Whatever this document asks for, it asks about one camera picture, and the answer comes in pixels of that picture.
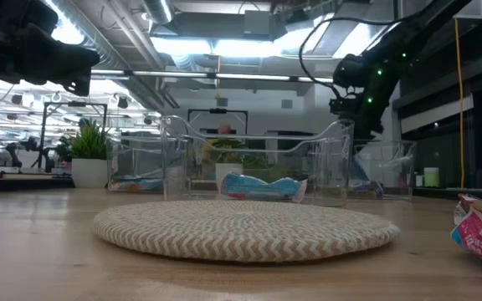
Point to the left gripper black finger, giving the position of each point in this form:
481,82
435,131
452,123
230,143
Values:
78,85
57,56

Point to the blue and white granola bar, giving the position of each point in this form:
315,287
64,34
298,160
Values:
138,184

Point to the red and green granola bar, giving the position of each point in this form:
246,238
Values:
481,238

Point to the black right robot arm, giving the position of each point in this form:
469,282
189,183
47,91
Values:
400,46

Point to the black background robot arm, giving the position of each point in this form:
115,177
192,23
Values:
13,152
44,154

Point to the clear plastic storage bin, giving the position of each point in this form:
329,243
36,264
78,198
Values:
391,167
134,154

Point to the grassy plant in white pot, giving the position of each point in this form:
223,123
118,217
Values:
88,144

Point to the pale green cylindrical container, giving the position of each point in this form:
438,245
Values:
432,177

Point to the wide clear plastic bin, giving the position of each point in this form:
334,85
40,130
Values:
174,159

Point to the long light strip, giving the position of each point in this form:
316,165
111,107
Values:
249,77

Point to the person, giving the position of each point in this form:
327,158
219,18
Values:
224,128

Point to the broad-leaf plant in white pot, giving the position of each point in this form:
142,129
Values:
228,167

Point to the round woven beige mat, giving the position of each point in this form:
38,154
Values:
241,234

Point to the large black background frame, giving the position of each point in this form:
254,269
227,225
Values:
73,104

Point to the small black background frame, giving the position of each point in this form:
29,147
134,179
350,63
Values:
218,111

